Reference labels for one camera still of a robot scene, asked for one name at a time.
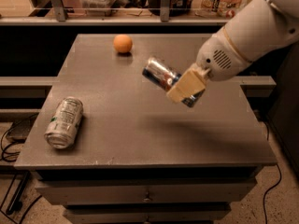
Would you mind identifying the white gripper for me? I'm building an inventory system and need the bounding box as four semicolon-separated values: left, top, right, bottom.
166;28;251;103

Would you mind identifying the red bull can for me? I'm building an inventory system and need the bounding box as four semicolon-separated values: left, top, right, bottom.
142;56;205;107

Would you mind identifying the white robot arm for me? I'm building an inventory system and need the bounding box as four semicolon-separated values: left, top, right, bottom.
167;0;299;103

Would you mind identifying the silver 7up can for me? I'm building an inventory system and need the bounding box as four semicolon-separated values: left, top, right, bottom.
44;97;83;149

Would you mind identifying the orange ball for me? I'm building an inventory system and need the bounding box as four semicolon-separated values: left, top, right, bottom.
113;35;133;53

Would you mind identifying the drawer knob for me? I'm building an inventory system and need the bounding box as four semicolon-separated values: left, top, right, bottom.
143;192;152;203

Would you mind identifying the black cable right floor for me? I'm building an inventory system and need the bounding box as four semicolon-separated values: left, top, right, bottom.
262;163;283;224

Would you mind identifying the black cables left floor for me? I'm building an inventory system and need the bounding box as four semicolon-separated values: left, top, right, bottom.
0;114;43;224

